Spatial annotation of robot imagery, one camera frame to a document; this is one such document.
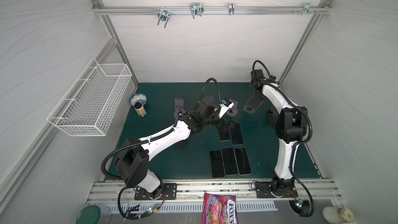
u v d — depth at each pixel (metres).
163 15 0.79
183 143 0.88
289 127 0.55
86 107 0.68
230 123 0.67
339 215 0.61
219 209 0.67
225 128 0.69
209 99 0.59
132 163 0.42
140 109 0.96
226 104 0.65
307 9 0.76
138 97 1.08
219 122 0.68
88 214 0.59
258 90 0.75
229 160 0.82
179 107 0.98
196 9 0.77
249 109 1.05
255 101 1.00
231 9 0.78
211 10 0.79
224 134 0.93
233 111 1.01
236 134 0.94
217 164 0.82
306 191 0.71
